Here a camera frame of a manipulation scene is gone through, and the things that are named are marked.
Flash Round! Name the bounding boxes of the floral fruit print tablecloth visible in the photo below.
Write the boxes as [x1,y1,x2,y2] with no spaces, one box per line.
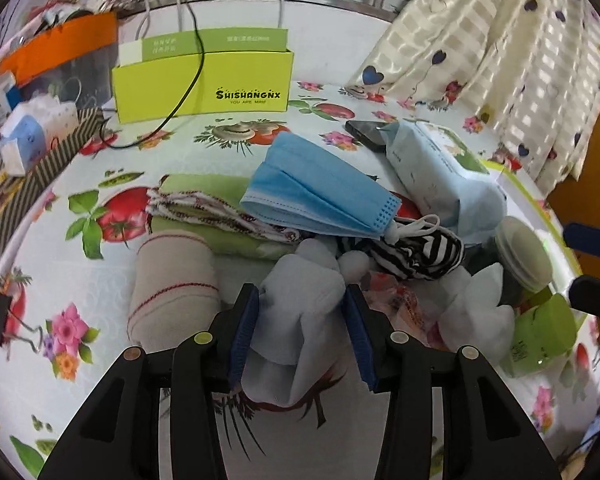
[0,79,600,480]

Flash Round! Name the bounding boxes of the lime edged white tray box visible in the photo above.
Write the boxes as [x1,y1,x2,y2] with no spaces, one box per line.
[481,157,587,282]

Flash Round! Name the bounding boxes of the black white striped sock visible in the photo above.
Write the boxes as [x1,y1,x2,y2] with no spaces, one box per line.
[337,217,464,282]

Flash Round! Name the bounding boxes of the black binder clip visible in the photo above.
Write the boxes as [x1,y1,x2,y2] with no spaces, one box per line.
[0,294,47,357]

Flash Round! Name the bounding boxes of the green paper bag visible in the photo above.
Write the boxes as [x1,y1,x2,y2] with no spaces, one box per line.
[119,0,289,67]

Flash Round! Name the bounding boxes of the blue face mask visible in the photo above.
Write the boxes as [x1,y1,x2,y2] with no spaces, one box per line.
[240,132,442,250]

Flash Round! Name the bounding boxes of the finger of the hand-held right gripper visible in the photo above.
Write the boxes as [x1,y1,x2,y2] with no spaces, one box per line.
[569,275,600,322]
[563,221,600,252]

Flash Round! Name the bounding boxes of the black charger cable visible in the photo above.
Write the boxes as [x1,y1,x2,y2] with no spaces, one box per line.
[100,0,206,151]

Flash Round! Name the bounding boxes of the lime green cardboard box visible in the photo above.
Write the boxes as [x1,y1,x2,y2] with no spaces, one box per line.
[111,47,296,125]

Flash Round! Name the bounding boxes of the black smartphone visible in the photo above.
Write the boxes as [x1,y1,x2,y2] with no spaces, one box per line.
[345,120,402,154]

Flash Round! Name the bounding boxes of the beige bandage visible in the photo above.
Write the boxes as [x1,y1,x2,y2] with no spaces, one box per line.
[126,230,222,354]

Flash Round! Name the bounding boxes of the white soft cloth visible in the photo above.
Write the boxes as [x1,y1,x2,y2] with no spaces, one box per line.
[242,239,352,408]

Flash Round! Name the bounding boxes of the black white striped box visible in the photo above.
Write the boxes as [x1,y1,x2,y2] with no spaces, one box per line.
[0,107,107,286]

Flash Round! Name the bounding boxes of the red patterned plastic packet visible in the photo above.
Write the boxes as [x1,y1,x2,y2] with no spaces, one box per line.
[365,271,452,352]

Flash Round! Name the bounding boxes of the orange box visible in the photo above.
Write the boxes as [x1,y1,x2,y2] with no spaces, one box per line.
[0,10,119,87]

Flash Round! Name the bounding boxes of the green packet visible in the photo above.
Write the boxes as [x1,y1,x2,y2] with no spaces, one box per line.
[500,292,582,379]

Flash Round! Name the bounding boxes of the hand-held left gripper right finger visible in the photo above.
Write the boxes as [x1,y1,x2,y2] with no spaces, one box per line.
[342,284,563,480]

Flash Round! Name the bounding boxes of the red white braided cord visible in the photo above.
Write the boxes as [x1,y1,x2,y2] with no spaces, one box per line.
[147,187,302,244]

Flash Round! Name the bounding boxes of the cream heart print curtain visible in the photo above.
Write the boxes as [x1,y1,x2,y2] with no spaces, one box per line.
[345,0,600,197]

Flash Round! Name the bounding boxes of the white fluffy cloth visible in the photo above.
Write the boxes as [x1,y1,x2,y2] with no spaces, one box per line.
[439,264,517,357]

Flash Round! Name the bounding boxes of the green cloth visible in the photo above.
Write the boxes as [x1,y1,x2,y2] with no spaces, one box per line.
[147,174,302,262]

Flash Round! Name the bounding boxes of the small blue white carton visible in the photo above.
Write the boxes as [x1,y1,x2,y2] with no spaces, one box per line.
[0,72,22,127]

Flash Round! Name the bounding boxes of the light blue wet wipes pack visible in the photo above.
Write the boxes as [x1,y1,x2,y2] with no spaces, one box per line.
[380,120,511,242]

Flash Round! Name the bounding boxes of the brown wooden furniture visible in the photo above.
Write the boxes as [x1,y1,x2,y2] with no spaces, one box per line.
[546,105,600,232]

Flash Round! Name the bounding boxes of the white blue tissue pack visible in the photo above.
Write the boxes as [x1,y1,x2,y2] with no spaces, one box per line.
[0,100,79,177]

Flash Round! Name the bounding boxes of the round beige lid jar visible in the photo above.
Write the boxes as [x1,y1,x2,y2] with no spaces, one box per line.
[470,216,554,307]

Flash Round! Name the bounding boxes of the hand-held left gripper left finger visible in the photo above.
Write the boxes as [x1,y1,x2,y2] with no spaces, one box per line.
[37,282,261,480]

